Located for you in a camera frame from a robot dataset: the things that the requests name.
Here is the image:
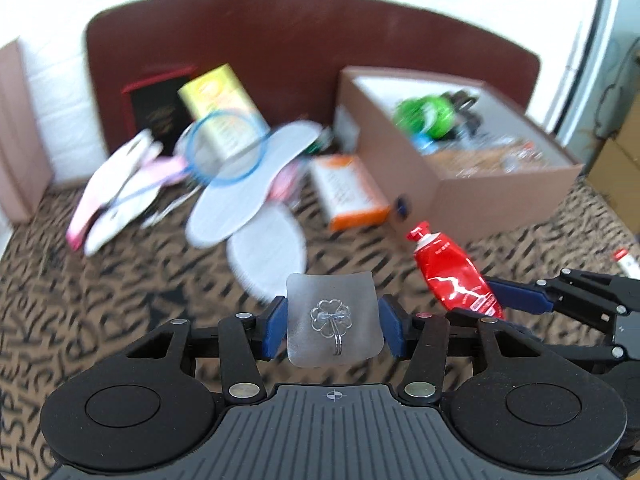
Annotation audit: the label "red tube with cap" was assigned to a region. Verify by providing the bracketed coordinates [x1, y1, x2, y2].
[407, 221, 503, 320]

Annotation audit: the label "clear adhesive hook sheet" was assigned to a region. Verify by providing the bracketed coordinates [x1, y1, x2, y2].
[286, 272, 384, 368]

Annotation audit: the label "packaged brown insoles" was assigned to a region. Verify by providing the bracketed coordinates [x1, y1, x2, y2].
[424, 136, 548, 178]

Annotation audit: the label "blue hoop fishing net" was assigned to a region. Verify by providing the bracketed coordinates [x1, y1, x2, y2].
[181, 110, 270, 186]

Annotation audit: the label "white glove pink cuff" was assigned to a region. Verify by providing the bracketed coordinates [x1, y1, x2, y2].
[66, 130, 188, 252]

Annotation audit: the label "lower white felt insole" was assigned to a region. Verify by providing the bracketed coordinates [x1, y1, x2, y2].
[227, 202, 307, 302]

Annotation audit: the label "white felt insole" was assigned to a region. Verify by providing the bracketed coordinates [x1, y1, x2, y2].
[186, 120, 322, 248]
[227, 202, 307, 302]

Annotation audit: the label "upper white felt insole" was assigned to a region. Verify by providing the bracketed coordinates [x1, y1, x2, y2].
[186, 120, 322, 248]

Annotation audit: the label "brown cardboard storage box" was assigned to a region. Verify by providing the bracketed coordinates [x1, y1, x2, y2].
[334, 66, 582, 244]

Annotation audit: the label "orange white medicine box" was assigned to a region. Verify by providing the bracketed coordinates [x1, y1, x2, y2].
[309, 155, 390, 232]

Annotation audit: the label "pink plastic packet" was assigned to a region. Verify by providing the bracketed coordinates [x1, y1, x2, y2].
[268, 158, 308, 207]

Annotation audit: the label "cardboard cartons beside bed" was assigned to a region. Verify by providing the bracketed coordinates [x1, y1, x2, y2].
[587, 96, 640, 236]

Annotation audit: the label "green plastic mosquito repeller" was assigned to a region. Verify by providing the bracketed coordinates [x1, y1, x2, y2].
[393, 94, 456, 140]

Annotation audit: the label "yellow green medicine box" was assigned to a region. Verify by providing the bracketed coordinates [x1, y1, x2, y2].
[178, 64, 270, 174]

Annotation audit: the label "red framed black box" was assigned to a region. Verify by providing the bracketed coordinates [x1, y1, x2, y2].
[120, 65, 195, 156]

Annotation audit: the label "pink paper shopping bag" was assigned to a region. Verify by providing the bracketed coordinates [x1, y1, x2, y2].
[0, 40, 53, 224]

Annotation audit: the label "dark red wooden headboard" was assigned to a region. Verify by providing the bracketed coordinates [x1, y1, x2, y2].
[85, 0, 540, 150]

